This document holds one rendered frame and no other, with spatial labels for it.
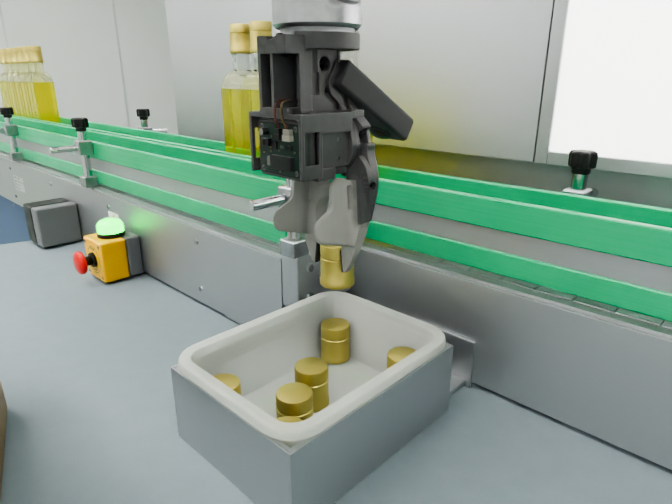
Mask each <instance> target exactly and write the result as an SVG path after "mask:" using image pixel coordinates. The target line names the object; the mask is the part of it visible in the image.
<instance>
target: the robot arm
mask: <svg viewBox="0 0 672 504"><path fill-rule="evenodd" d="M271 1H272V25H273V27H274V28H275V29H277V30H280V33H276V36H256V37H257V57H258V78H259V99H260V110H258V111H248V112H249V130H250V148H251V166H252V170H253V171H255V170H261V172H262V173H263V174H267V175H272V176H277V177H281V178H286V179H290V180H293V184H292V195H291V198H290V199H289V201H288V202H286V203H285V204H284V205H283V206H281V207H280V208H279V209H277V210H276V211H275V213H274V216H273V225H274V227H275V228H276V229H277V230H278V231H284V232H296V233H304V234H305V239H306V243H307V246H308V249H309V252H310V255H311V257H312V260H313V261H314V262H319V261H320V256H321V255H320V245H332V246H342V248H341V250H340V256H341V268H342V272H343V273H346V272H348V271H350V270H351V268H352V266H353V264H354V263H355V261H356V259H357V256H358V254H359V252H360V250H361V247H362V245H363V242H364V239H365V236H366V233H367V230H368V225H369V222H370V221H371V220H372V216H373V212H374V207H375V203H376V198H377V194H378V187H379V173H378V166H377V161H376V157H375V143H371V139H370V134H371V135H372V136H374V137H376V138H379V139H394V140H401V141H405V140H406V139H407V138H408V135H409V133H410V130H411V128H412V126H413V123H414V121H413V119H412V118H411V117H410V116H409V115H408V114H407V113H406V112H405V111H404V110H403V109H402V108H401V107H399V106H398V105H397V104H396V103H395V102H394V101H393V100H392V99H391V98H390V97H389V96H388V95H387V94H385V93H384V92H383V91H382V90H381V89H380V88H379V87H378V86H377V85H376V84H375V83H374V82H373V81H371V80H370V79H369V78H368V77H367V76H366V75H365V74H364V73H363V72H362V71H361V70H360V69H359V68H357V67H356V66H355V65H354V64H353V63H352V62H351V61H350V60H344V59H340V52H345V51H358V50H360V34H359V33H355V30H358V29H359V28H360V27H361V26H362V0H271ZM257 127H259V140H260V157H256V144H255V128H257ZM335 174H341V175H342V176H346V179H344V178H335ZM332 179H334V180H333V181H332V182H330V181H329V180H332ZM328 200H329V208H328V210H327V203H328Z"/></svg>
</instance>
